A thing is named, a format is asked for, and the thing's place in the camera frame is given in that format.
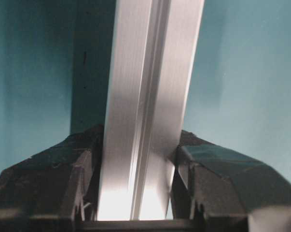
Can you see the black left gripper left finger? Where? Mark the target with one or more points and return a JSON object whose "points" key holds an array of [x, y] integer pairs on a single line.
{"points": [[54, 190]]}

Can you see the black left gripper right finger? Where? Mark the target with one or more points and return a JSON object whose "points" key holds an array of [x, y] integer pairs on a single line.
{"points": [[225, 191]]}

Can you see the silver aluminium rail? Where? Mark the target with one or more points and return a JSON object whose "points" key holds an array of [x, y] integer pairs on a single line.
{"points": [[153, 50]]}

